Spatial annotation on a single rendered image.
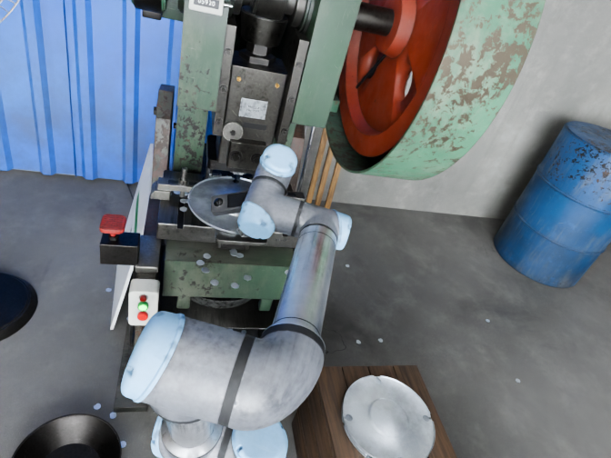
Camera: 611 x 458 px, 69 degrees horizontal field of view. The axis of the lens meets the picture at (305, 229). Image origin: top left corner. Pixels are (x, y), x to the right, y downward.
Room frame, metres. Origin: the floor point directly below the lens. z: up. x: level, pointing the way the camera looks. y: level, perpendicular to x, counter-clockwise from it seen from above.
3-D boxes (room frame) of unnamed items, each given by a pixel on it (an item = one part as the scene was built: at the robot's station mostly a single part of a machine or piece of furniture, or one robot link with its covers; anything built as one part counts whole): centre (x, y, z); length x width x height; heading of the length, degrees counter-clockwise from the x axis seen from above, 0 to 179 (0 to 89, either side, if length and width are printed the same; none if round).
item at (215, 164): (1.21, 0.26, 0.86); 0.20 x 0.16 x 0.05; 111
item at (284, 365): (0.54, -0.03, 1.02); 0.49 x 0.11 x 0.12; 1
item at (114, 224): (0.87, 0.49, 0.72); 0.07 x 0.06 x 0.08; 21
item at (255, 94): (1.16, 0.24, 1.04); 0.17 x 0.15 x 0.30; 21
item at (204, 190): (1.08, 0.21, 0.78); 0.29 x 0.29 x 0.01
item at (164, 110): (1.24, 0.56, 0.45); 0.92 x 0.12 x 0.90; 21
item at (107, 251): (0.88, 0.47, 0.62); 0.10 x 0.06 x 0.20; 111
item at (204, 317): (1.21, 0.26, 0.31); 0.43 x 0.42 x 0.01; 111
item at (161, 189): (1.14, 0.42, 0.76); 0.17 x 0.06 x 0.10; 111
